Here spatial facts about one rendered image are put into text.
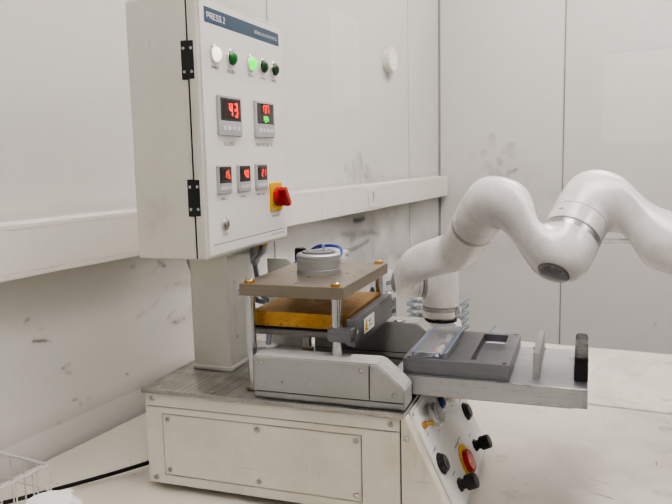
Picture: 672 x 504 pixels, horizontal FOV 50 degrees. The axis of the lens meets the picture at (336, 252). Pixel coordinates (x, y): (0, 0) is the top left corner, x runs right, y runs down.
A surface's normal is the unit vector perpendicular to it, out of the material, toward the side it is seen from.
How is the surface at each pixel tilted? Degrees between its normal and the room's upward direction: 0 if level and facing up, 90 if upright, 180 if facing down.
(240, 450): 90
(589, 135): 90
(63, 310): 90
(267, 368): 90
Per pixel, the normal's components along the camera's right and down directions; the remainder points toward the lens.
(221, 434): -0.33, 0.13
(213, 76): 0.95, 0.02
